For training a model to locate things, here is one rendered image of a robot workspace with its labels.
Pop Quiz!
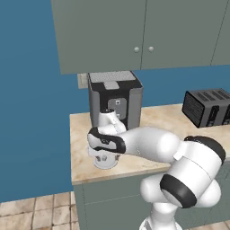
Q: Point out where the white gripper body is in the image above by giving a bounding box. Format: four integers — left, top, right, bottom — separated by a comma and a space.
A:
87, 146, 119, 162

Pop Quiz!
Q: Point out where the grey-green narrow cupboard door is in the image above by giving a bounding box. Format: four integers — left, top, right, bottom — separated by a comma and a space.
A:
210, 0, 230, 67

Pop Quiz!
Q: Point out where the white saucer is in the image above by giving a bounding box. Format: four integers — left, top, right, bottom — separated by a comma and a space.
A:
93, 157, 119, 171

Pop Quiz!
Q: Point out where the grey-green drawer front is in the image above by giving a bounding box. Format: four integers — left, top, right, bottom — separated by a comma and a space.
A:
81, 173, 156, 206

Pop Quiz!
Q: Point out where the black and grey coffee machine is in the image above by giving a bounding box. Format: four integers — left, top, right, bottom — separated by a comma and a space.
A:
87, 70, 145, 131

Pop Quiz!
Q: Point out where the beige wall socket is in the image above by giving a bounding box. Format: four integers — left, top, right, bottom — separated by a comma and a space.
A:
77, 73, 90, 90

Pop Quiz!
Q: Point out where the grey-green wide cupboard door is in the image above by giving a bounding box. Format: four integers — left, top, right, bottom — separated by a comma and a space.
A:
50, 0, 148, 75

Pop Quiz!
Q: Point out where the black toaster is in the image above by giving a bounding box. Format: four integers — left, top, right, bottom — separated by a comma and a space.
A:
181, 88, 230, 129

